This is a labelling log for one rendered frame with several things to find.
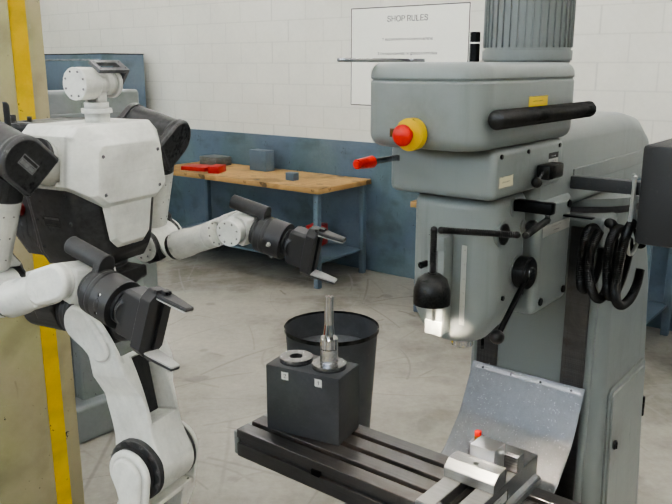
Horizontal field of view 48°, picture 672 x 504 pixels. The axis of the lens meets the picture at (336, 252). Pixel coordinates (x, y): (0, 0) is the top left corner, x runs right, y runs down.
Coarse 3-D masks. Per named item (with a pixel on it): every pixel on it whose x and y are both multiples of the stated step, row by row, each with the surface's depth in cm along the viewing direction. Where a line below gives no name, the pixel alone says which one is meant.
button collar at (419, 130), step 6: (402, 120) 139; (408, 120) 138; (414, 120) 137; (420, 120) 138; (408, 126) 138; (414, 126) 137; (420, 126) 137; (414, 132) 138; (420, 132) 137; (426, 132) 138; (414, 138) 138; (420, 138) 137; (426, 138) 138; (414, 144) 138; (420, 144) 138; (408, 150) 139
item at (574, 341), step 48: (576, 240) 185; (576, 288) 188; (624, 288) 195; (528, 336) 199; (576, 336) 190; (624, 336) 201; (576, 384) 193; (624, 384) 203; (576, 432) 195; (624, 432) 208; (576, 480) 198; (624, 480) 214
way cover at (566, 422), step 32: (480, 384) 207; (512, 384) 202; (544, 384) 197; (480, 416) 205; (512, 416) 200; (544, 416) 195; (576, 416) 191; (448, 448) 204; (544, 448) 192; (544, 480) 188
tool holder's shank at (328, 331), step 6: (324, 300) 194; (330, 300) 193; (324, 306) 194; (330, 306) 193; (324, 312) 195; (330, 312) 194; (324, 318) 195; (330, 318) 194; (324, 324) 196; (330, 324) 195; (324, 330) 195; (330, 330) 195; (330, 336) 195
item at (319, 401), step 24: (288, 360) 200; (312, 360) 202; (288, 384) 198; (312, 384) 195; (336, 384) 191; (288, 408) 200; (312, 408) 197; (336, 408) 193; (288, 432) 202; (312, 432) 198; (336, 432) 195
